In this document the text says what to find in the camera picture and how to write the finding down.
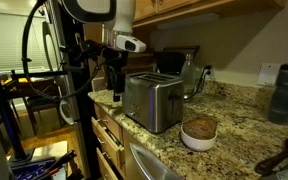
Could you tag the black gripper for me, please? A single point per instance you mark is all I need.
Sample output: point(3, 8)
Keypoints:
point(115, 58)

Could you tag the brown bread slice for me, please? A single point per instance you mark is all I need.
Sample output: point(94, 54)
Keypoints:
point(213, 122)
point(199, 130)

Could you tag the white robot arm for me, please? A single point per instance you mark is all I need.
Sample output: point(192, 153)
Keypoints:
point(124, 16)

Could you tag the stainless steel toaster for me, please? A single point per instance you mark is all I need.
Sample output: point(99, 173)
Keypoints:
point(150, 103)

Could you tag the brown wooden box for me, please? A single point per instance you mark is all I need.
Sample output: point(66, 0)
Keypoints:
point(140, 63)

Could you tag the closed wooden drawer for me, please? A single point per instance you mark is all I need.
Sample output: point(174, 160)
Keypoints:
point(115, 128)

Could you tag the black coffee maker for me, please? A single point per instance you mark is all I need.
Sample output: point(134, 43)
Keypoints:
point(169, 63)

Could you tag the open wooden drawer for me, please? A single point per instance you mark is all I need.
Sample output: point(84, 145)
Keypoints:
point(109, 146)

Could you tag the clear glass bottle metal cap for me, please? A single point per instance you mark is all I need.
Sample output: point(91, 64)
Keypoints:
point(188, 76)

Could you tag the wooden dining table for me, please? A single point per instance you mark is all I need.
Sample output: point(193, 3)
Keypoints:
point(34, 87)

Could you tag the dark wooden board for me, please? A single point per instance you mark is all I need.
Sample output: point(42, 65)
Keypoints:
point(194, 50)

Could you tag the low wooden drawer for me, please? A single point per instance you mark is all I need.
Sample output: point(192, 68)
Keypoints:
point(104, 170)

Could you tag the stainless steel dishwasher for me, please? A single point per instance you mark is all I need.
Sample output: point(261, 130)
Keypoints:
point(144, 166)

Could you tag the black orange screwdriver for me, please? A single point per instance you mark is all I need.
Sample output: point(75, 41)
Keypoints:
point(64, 158)

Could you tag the light wooden board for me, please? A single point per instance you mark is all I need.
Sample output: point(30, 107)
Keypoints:
point(50, 148)

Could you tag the wooden upper cabinet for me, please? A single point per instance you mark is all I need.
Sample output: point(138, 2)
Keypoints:
point(170, 6)

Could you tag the white ceramic bowl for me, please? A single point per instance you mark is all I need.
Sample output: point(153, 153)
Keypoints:
point(197, 145)

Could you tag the dark tripod pole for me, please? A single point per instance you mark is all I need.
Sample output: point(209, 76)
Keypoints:
point(4, 110)

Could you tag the white window blinds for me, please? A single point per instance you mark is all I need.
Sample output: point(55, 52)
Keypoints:
point(7, 40)

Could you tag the blue tool tray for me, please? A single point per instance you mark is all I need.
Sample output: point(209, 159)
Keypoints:
point(27, 168)

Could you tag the large dark sports bottle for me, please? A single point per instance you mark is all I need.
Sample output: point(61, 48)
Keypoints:
point(284, 96)

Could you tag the black camera stand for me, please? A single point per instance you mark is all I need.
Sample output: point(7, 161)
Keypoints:
point(80, 110)

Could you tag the black camera on stand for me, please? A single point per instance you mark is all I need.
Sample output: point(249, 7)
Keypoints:
point(84, 48)

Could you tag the white wall outlet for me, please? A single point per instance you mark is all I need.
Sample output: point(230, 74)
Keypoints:
point(212, 75)

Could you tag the white wall plate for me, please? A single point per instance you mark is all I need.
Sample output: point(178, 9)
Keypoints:
point(269, 74)

